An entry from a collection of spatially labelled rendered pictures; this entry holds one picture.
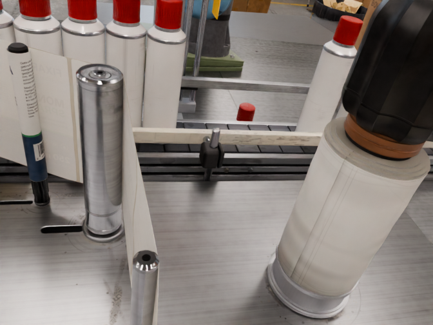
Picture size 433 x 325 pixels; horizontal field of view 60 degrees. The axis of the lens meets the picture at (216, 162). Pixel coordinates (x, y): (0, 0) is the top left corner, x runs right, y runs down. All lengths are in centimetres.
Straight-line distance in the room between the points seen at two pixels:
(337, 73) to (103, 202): 39
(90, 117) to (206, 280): 20
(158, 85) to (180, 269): 25
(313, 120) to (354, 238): 33
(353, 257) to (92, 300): 24
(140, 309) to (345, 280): 22
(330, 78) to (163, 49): 26
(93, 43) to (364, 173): 35
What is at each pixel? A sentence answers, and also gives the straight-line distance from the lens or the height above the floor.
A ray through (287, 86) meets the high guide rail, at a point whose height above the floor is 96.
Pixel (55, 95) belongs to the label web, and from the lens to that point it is 39.
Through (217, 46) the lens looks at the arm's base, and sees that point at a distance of 96.
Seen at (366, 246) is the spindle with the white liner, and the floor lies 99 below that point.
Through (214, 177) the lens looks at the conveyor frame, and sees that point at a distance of 59.
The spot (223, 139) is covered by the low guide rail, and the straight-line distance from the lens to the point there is 56.
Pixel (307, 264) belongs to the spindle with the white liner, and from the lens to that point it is 36.
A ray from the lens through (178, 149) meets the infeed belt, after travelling 56.
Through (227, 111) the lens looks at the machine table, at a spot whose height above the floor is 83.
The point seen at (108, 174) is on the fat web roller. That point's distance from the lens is 37.
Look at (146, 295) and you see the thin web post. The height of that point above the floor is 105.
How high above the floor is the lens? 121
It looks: 36 degrees down
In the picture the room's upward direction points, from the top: 12 degrees clockwise
